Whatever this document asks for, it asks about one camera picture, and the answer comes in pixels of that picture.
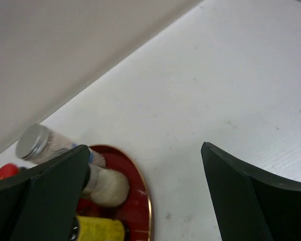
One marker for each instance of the silver lid blue label jar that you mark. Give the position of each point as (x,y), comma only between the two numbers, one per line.
(39,143)

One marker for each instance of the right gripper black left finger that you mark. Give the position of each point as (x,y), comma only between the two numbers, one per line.
(40,202)

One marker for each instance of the red lid chili sauce jar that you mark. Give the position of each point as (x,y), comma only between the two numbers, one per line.
(10,169)

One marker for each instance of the red round tray gold rim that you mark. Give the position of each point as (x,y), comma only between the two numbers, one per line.
(137,211)

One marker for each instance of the yellow label small oil bottle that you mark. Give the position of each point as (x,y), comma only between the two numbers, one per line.
(98,229)

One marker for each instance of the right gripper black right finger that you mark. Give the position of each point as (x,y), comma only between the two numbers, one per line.
(249,202)

